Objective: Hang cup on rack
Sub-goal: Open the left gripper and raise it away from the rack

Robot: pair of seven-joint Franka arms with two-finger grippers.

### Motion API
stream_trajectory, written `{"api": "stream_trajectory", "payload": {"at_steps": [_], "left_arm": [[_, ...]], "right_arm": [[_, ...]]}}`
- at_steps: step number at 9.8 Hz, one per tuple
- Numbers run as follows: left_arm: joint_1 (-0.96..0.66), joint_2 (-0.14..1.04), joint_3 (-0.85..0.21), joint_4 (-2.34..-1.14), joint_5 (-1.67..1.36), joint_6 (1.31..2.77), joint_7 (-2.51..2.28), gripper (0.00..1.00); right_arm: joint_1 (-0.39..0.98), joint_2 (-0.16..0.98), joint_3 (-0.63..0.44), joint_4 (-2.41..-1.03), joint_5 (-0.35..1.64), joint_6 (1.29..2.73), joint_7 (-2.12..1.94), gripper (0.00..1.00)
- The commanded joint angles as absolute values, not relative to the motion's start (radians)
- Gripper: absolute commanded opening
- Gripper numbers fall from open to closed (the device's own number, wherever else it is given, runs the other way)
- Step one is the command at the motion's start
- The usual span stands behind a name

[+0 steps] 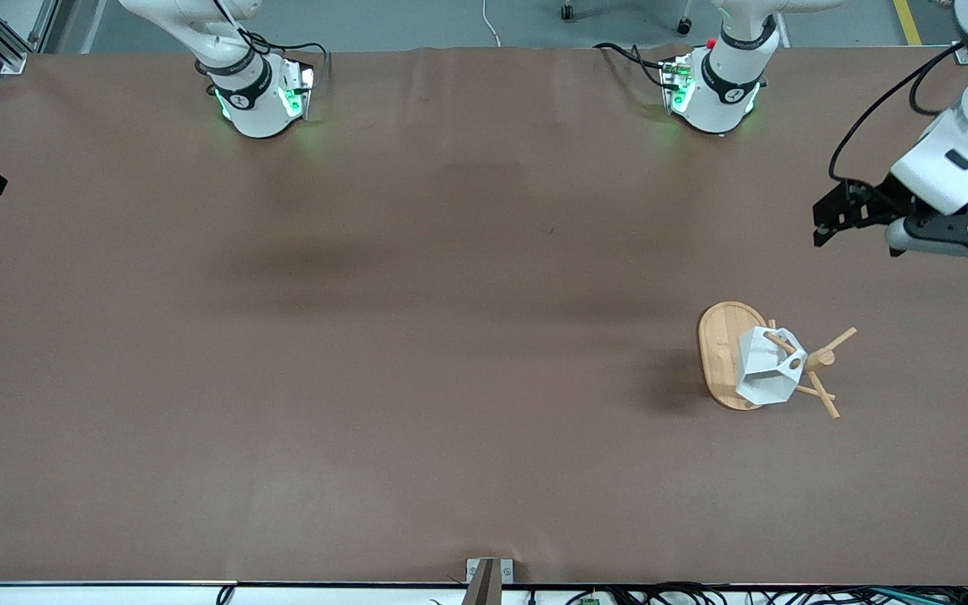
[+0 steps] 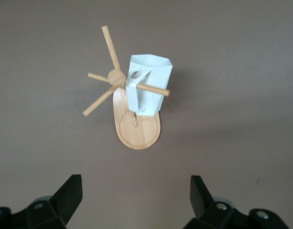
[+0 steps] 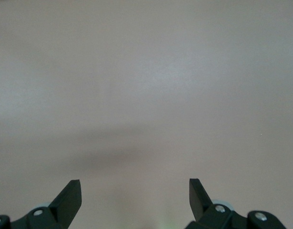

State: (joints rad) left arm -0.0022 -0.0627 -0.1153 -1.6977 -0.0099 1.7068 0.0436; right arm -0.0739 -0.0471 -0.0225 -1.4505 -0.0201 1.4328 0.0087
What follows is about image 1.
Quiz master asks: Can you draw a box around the black cable tangle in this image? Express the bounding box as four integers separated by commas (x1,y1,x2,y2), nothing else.
526,581,968,605

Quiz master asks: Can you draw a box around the wooden cup rack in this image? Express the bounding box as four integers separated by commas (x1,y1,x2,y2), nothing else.
697,301,858,419

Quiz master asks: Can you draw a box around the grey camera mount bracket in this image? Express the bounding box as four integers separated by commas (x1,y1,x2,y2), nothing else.
464,558,516,605

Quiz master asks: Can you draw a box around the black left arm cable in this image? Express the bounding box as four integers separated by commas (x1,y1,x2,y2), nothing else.
828,44,968,183

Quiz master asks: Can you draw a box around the brown table cover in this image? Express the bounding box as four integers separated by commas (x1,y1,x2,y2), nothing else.
0,46,968,587

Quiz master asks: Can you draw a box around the black left base cable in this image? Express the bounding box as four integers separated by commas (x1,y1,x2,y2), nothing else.
594,41,671,90

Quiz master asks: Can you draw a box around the white faceted cup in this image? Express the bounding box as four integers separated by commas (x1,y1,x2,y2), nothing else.
734,326,809,408

